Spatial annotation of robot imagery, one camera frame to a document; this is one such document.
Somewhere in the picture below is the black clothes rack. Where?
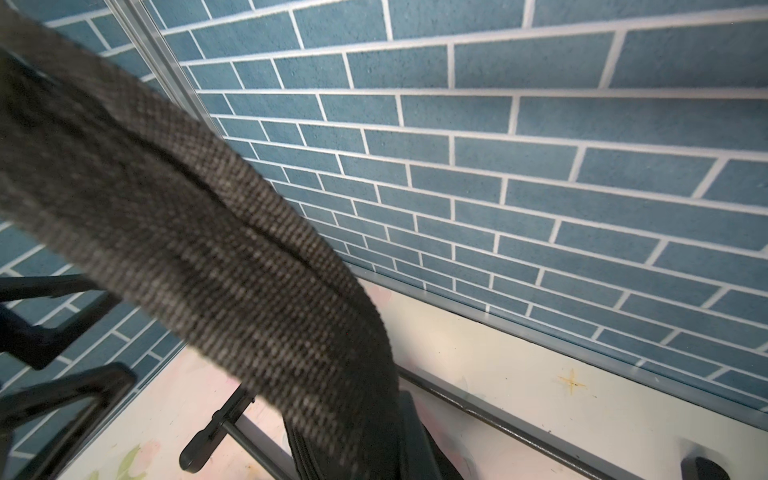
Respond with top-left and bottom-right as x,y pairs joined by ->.
178,362 -> 733,480

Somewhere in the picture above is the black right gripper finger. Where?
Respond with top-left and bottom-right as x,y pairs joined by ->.
398,391 -> 442,480

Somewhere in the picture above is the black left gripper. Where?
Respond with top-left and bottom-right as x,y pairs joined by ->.
1,274 -> 137,479

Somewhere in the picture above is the black bag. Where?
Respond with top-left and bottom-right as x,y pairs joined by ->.
1,6 -> 401,479

